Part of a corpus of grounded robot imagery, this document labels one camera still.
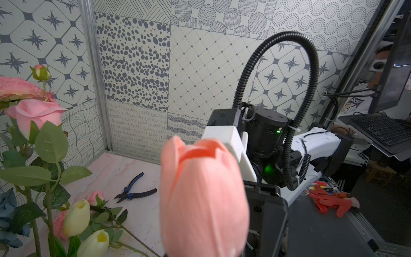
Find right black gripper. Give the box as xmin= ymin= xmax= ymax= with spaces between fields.
xmin=242 ymin=181 xmax=289 ymax=257

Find pink tulip stem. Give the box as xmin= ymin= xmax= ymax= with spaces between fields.
xmin=159 ymin=136 xmax=249 ymax=257

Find light pink rose stem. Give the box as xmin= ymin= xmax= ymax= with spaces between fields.
xmin=1 ymin=99 xmax=92 ymax=257

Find pink spray rose stem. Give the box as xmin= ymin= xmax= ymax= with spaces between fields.
xmin=1 ymin=64 xmax=56 ymax=109

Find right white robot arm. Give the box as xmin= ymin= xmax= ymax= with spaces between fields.
xmin=203 ymin=103 xmax=349 ymax=257

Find red work gloves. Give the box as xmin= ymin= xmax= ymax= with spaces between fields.
xmin=308 ymin=183 xmax=361 ymax=218

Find floral table mat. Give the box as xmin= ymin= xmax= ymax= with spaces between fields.
xmin=6 ymin=150 xmax=168 ymax=257

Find computer keyboard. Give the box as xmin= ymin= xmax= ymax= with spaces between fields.
xmin=349 ymin=115 xmax=411 ymax=147

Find computer monitor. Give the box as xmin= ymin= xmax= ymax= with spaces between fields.
xmin=368 ymin=12 xmax=411 ymax=114

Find cream tulip bunch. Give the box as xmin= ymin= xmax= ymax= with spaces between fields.
xmin=61 ymin=195 xmax=159 ymax=257

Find blue rose bunch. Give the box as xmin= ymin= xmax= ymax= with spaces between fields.
xmin=1 ymin=188 xmax=23 ymax=248

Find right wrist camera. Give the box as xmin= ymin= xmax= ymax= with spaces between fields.
xmin=201 ymin=125 xmax=257 ymax=182

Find black corrugated cable conduit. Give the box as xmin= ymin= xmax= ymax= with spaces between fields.
xmin=232 ymin=31 xmax=321 ymax=191

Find blue handled pliers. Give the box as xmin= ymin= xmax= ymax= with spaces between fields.
xmin=114 ymin=172 xmax=158 ymax=203

